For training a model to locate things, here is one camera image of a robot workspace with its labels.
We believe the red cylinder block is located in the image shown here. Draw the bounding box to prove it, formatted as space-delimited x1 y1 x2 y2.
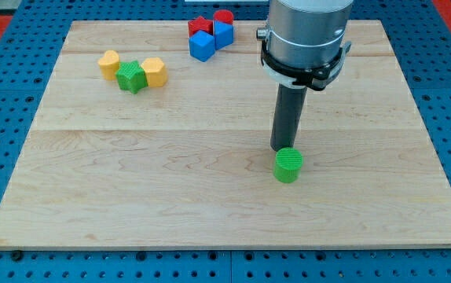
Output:
213 9 234 24

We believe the green cylinder block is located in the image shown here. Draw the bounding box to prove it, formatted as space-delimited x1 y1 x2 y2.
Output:
273 147 303 183

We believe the green star block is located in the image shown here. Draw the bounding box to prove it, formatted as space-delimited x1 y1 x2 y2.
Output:
115 61 148 94

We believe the black mounting bracket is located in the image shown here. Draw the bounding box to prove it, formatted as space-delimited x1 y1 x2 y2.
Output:
260 40 352 91

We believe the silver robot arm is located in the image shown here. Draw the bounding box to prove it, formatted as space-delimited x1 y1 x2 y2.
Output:
256 0 354 68

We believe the wooden board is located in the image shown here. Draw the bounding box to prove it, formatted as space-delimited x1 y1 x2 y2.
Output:
0 20 451 251

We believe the yellow heart block left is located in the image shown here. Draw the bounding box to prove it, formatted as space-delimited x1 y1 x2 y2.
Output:
97 50 120 80

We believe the yellow heart block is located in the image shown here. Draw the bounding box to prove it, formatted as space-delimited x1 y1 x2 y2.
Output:
97 50 120 80
141 57 168 87

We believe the blue cube block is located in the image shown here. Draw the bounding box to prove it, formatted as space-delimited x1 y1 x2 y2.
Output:
189 31 215 62

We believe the yellow heart block right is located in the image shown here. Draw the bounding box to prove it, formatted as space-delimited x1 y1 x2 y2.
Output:
141 57 168 87

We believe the blue pentagon block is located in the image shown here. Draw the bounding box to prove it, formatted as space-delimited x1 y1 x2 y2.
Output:
214 20 234 50

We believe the red star block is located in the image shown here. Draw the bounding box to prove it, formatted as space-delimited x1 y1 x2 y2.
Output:
188 16 214 37

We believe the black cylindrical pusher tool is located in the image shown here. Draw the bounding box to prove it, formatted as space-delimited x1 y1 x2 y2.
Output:
270 84 306 152

